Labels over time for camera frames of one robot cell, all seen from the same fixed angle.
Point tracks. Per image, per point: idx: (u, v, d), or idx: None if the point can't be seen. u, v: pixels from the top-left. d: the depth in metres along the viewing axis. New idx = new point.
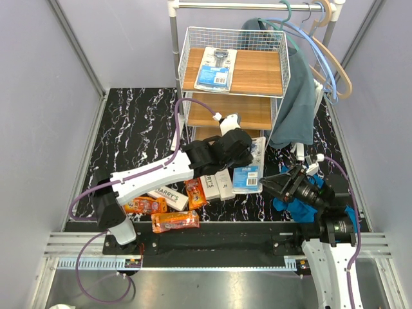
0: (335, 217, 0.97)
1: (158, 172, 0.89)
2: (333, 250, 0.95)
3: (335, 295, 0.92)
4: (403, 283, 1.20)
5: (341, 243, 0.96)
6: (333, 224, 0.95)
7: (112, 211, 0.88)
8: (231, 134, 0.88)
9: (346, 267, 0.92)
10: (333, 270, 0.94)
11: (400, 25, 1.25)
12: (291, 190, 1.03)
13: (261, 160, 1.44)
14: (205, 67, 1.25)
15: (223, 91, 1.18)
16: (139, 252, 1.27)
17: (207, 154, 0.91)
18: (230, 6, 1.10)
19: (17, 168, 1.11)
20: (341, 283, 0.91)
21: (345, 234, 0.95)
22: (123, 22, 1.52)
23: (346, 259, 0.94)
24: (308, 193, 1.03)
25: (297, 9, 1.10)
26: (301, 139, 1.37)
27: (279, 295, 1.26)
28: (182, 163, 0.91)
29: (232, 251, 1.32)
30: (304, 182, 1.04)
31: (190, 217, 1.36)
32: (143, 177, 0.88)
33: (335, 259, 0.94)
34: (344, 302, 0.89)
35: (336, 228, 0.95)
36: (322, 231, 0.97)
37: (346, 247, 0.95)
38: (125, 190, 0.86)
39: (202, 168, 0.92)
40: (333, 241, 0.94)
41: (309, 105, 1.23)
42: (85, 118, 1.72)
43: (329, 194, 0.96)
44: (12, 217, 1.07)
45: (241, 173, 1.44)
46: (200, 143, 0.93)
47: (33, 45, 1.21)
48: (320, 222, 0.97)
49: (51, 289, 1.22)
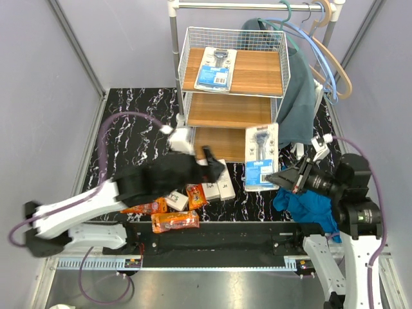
0: (357, 204, 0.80)
1: (80, 206, 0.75)
2: (354, 244, 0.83)
3: (351, 289, 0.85)
4: (403, 283, 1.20)
5: (364, 237, 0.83)
6: (356, 212, 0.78)
7: (37, 245, 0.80)
8: (159, 161, 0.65)
9: (367, 262, 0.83)
10: (352, 263, 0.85)
11: (400, 25, 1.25)
12: (300, 183, 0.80)
13: (275, 152, 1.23)
14: (205, 67, 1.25)
15: (223, 91, 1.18)
16: (139, 252, 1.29)
17: (140, 183, 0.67)
18: (230, 6, 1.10)
19: (17, 167, 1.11)
20: (360, 279, 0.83)
21: (369, 223, 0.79)
22: (123, 22, 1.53)
23: (368, 253, 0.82)
24: (320, 184, 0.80)
25: (297, 9, 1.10)
26: (301, 138, 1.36)
27: (279, 296, 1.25)
28: (107, 196, 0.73)
29: (231, 251, 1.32)
30: (315, 172, 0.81)
31: (190, 217, 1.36)
32: (65, 213, 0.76)
33: (356, 253, 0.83)
34: (362, 299, 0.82)
35: (360, 218, 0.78)
36: (342, 219, 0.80)
37: (369, 239, 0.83)
38: (46, 226, 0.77)
39: (132, 198, 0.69)
40: (355, 232, 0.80)
41: (309, 105, 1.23)
42: (85, 118, 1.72)
43: (345, 175, 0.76)
44: (12, 217, 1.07)
45: (252, 168, 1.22)
46: (134, 168, 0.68)
47: (33, 45, 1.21)
48: (340, 210, 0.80)
49: (51, 289, 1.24)
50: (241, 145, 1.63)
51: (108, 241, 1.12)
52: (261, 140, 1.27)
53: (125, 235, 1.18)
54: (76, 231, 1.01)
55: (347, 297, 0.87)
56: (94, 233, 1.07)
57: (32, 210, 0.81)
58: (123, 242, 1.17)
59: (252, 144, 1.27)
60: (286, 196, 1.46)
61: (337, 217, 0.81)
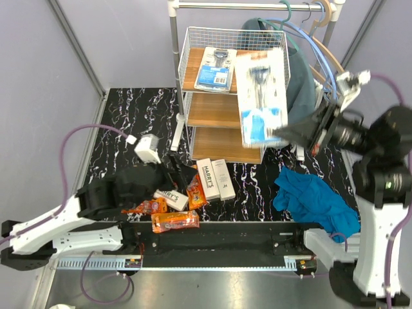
0: (388, 167, 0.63)
1: (49, 223, 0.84)
2: (376, 214, 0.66)
3: (365, 259, 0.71)
4: (403, 283, 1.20)
5: (389, 205, 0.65)
6: (384, 176, 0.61)
7: (15, 262, 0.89)
8: (122, 175, 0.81)
9: (389, 234, 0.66)
10: (369, 231, 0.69)
11: (400, 25, 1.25)
12: (322, 143, 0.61)
13: (278, 94, 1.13)
14: (205, 67, 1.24)
15: (223, 91, 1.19)
16: (139, 252, 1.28)
17: (103, 196, 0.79)
18: (230, 6, 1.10)
19: (17, 168, 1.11)
20: (379, 252, 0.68)
21: (399, 191, 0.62)
22: (123, 22, 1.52)
23: (391, 223, 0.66)
24: (349, 141, 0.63)
25: (298, 9, 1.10)
26: None
27: (279, 296, 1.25)
28: (72, 210, 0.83)
29: (231, 252, 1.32)
30: (343, 125, 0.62)
31: (190, 217, 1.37)
32: (34, 230, 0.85)
33: (377, 224, 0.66)
34: (376, 271, 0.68)
35: (388, 185, 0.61)
36: (366, 185, 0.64)
37: (395, 209, 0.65)
38: (19, 244, 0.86)
39: (96, 212, 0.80)
40: (378, 201, 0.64)
41: (309, 105, 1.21)
42: (85, 118, 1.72)
43: (385, 135, 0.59)
44: (12, 217, 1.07)
45: (255, 122, 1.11)
46: (98, 181, 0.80)
47: (33, 45, 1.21)
48: (364, 174, 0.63)
49: (51, 289, 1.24)
50: (241, 145, 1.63)
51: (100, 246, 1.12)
52: (258, 76, 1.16)
53: (120, 236, 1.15)
54: (62, 241, 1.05)
55: (358, 266, 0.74)
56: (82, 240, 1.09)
57: (8, 229, 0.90)
58: (119, 244, 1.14)
59: (250, 81, 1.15)
60: (286, 196, 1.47)
61: (358, 183, 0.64)
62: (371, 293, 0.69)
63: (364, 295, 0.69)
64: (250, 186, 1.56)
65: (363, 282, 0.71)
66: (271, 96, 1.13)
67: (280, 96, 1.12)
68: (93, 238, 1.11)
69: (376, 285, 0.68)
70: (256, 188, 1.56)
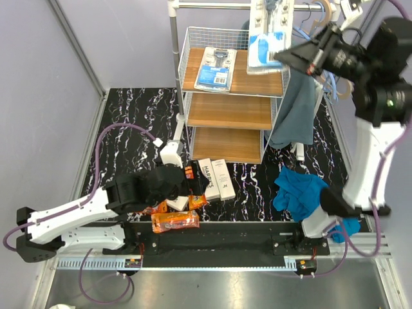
0: (389, 84, 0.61)
1: (74, 212, 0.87)
2: (373, 132, 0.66)
3: (355, 177, 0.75)
4: (403, 282, 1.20)
5: (386, 123, 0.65)
6: (386, 93, 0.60)
7: (26, 251, 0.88)
8: (156, 172, 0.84)
9: (383, 152, 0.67)
10: (364, 149, 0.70)
11: None
12: (318, 63, 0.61)
13: (287, 22, 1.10)
14: (205, 67, 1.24)
15: (223, 91, 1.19)
16: (139, 252, 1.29)
17: (132, 190, 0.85)
18: (230, 6, 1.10)
19: (17, 168, 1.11)
20: (369, 167, 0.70)
21: (400, 109, 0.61)
22: (123, 22, 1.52)
23: (387, 141, 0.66)
24: (346, 62, 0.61)
25: (297, 9, 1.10)
26: (302, 138, 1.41)
27: (279, 296, 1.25)
28: (100, 203, 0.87)
29: (232, 251, 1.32)
30: (340, 46, 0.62)
31: (190, 217, 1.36)
32: (56, 219, 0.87)
33: (371, 143, 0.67)
34: (365, 187, 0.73)
35: (389, 102, 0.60)
36: (369, 103, 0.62)
37: (391, 128, 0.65)
38: (38, 232, 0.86)
39: (123, 206, 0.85)
40: (377, 120, 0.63)
41: (309, 105, 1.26)
42: (85, 117, 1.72)
43: (380, 46, 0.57)
44: (11, 217, 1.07)
45: (259, 45, 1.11)
46: (126, 177, 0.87)
47: (34, 46, 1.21)
48: (366, 91, 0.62)
49: (51, 289, 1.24)
50: (241, 145, 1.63)
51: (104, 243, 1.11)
52: (270, 6, 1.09)
53: (123, 236, 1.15)
54: (69, 234, 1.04)
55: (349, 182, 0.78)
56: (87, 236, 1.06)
57: (25, 216, 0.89)
58: (121, 243, 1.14)
59: (259, 10, 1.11)
60: (286, 196, 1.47)
61: (360, 100, 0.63)
62: (357, 206, 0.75)
63: (351, 208, 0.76)
64: (250, 186, 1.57)
65: (352, 196, 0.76)
66: (277, 21, 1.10)
67: (290, 23, 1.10)
68: (98, 235, 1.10)
69: (364, 198, 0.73)
70: (256, 188, 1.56)
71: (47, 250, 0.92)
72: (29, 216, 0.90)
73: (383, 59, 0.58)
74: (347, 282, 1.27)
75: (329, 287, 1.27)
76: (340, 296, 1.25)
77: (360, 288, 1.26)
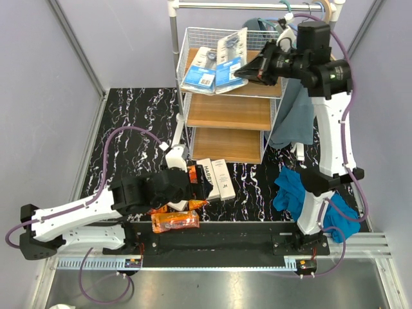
0: (328, 64, 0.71)
1: (78, 212, 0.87)
2: (327, 105, 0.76)
3: (325, 150, 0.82)
4: (403, 282, 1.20)
5: (336, 94, 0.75)
6: (328, 70, 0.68)
7: (28, 250, 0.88)
8: (163, 176, 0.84)
9: (340, 119, 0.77)
10: (326, 124, 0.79)
11: (401, 24, 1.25)
12: (264, 67, 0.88)
13: (243, 52, 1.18)
14: (194, 67, 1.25)
15: (206, 93, 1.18)
16: (139, 252, 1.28)
17: (137, 192, 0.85)
18: (230, 6, 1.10)
19: (17, 168, 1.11)
20: (334, 137, 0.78)
21: (342, 81, 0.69)
22: (123, 22, 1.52)
23: (340, 110, 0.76)
24: (282, 62, 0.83)
25: (297, 9, 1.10)
26: (301, 138, 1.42)
27: (279, 296, 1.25)
28: (105, 203, 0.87)
29: (232, 251, 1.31)
30: (277, 55, 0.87)
31: (190, 217, 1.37)
32: (60, 217, 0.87)
33: (329, 114, 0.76)
34: (337, 154, 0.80)
35: (332, 76, 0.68)
36: (316, 82, 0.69)
37: (342, 96, 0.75)
38: (42, 230, 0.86)
39: (128, 208, 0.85)
40: (328, 92, 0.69)
41: (309, 105, 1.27)
42: (85, 117, 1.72)
43: (303, 38, 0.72)
44: (11, 217, 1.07)
45: (222, 71, 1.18)
46: (132, 179, 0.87)
47: (34, 45, 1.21)
48: (311, 73, 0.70)
49: (51, 289, 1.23)
50: (241, 145, 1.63)
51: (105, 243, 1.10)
52: (230, 45, 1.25)
53: (123, 236, 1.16)
54: (71, 234, 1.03)
55: (322, 156, 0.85)
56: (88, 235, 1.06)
57: (29, 213, 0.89)
58: (121, 243, 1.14)
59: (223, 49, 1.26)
60: (286, 196, 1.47)
61: (308, 81, 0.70)
62: (335, 175, 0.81)
63: (330, 177, 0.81)
64: (250, 186, 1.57)
65: (328, 167, 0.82)
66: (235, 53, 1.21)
67: (245, 52, 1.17)
68: (98, 234, 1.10)
69: (337, 165, 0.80)
70: (256, 188, 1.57)
71: (48, 249, 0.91)
72: (33, 214, 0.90)
73: (310, 46, 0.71)
74: (346, 282, 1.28)
75: (329, 287, 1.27)
76: (340, 296, 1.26)
77: (360, 288, 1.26)
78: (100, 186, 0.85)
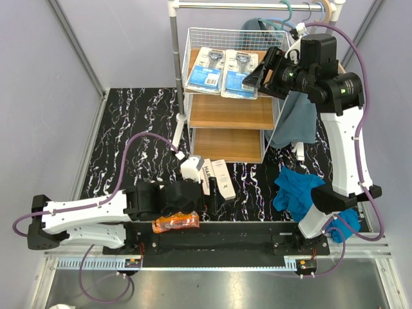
0: (337, 78, 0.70)
1: (91, 210, 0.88)
2: (339, 121, 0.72)
3: (338, 168, 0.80)
4: (403, 282, 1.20)
5: (347, 110, 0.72)
6: (337, 85, 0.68)
7: (34, 239, 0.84)
8: (176, 187, 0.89)
9: (354, 135, 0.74)
10: (338, 141, 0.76)
11: (402, 25, 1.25)
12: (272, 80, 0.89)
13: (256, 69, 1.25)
14: (197, 67, 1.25)
15: (212, 92, 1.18)
16: (139, 252, 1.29)
17: (148, 200, 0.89)
18: (230, 6, 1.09)
19: (17, 168, 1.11)
20: (349, 155, 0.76)
21: (352, 95, 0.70)
22: (123, 22, 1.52)
23: (353, 127, 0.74)
24: (288, 75, 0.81)
25: (297, 9, 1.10)
26: (304, 138, 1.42)
27: (279, 296, 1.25)
28: (118, 206, 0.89)
29: (232, 251, 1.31)
30: (285, 65, 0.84)
31: (190, 217, 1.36)
32: (72, 212, 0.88)
33: (342, 130, 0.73)
34: (351, 173, 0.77)
35: (343, 91, 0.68)
36: (324, 98, 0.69)
37: (353, 112, 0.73)
38: (52, 223, 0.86)
39: (140, 214, 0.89)
40: (339, 109, 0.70)
41: (311, 105, 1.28)
42: (85, 118, 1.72)
43: (309, 54, 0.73)
44: (11, 218, 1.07)
45: (234, 77, 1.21)
46: (147, 187, 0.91)
47: (33, 45, 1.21)
48: (320, 88, 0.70)
49: (51, 289, 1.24)
50: (242, 145, 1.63)
51: (107, 241, 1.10)
52: (241, 58, 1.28)
53: (123, 236, 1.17)
54: (74, 229, 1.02)
55: (335, 174, 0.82)
56: (94, 232, 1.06)
57: (42, 203, 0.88)
58: (122, 243, 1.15)
59: (232, 60, 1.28)
60: (286, 196, 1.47)
61: (318, 96, 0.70)
62: (351, 194, 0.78)
63: (346, 197, 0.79)
64: (250, 186, 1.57)
65: (343, 187, 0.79)
66: (247, 69, 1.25)
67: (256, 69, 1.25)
68: (102, 232, 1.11)
69: (353, 185, 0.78)
70: (256, 188, 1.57)
71: (52, 241, 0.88)
72: (44, 205, 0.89)
73: (317, 60, 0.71)
74: (346, 281, 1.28)
75: (329, 287, 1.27)
76: (340, 296, 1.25)
77: (361, 288, 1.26)
78: (116, 188, 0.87)
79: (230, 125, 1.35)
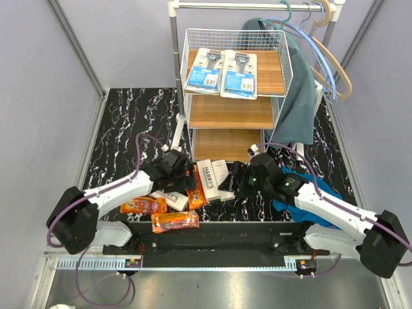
0: (281, 179, 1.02)
1: (126, 185, 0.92)
2: (300, 199, 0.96)
3: (344, 227, 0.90)
4: (403, 283, 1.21)
5: (301, 190, 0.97)
6: (284, 186, 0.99)
7: (89, 224, 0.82)
8: (170, 156, 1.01)
9: (320, 196, 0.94)
10: (318, 210, 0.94)
11: (402, 25, 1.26)
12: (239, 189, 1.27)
13: (255, 71, 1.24)
14: (196, 67, 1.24)
15: (212, 93, 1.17)
16: (139, 252, 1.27)
17: (158, 170, 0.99)
18: (230, 6, 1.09)
19: (17, 168, 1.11)
20: (331, 207, 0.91)
21: (297, 181, 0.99)
22: (123, 23, 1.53)
23: (313, 192, 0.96)
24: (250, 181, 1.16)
25: (297, 9, 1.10)
26: (301, 139, 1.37)
27: (279, 296, 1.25)
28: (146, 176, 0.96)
29: (232, 251, 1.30)
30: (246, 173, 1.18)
31: (190, 217, 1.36)
32: (113, 191, 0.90)
33: (308, 199, 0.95)
34: (348, 217, 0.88)
35: (288, 184, 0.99)
36: (285, 197, 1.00)
37: (306, 187, 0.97)
38: (101, 202, 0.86)
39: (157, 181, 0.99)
40: (293, 193, 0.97)
41: (309, 105, 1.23)
42: (85, 118, 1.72)
43: (260, 169, 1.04)
44: (11, 218, 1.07)
45: (234, 77, 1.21)
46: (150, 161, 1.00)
47: (33, 46, 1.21)
48: (278, 193, 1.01)
49: (51, 289, 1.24)
50: (242, 144, 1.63)
51: (118, 237, 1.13)
52: (240, 60, 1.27)
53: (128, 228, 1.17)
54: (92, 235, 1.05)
55: (349, 232, 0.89)
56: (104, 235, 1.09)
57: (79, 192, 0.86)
58: (130, 235, 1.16)
59: (231, 60, 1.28)
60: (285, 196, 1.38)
61: (280, 199, 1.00)
62: (366, 230, 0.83)
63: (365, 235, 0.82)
64: None
65: (356, 232, 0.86)
66: (246, 69, 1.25)
67: (256, 71, 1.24)
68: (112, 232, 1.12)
69: (359, 223, 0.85)
70: None
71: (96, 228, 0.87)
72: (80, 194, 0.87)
73: (266, 174, 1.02)
74: (346, 281, 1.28)
75: (329, 287, 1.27)
76: (340, 296, 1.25)
77: (361, 288, 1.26)
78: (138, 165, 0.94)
79: (232, 126, 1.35)
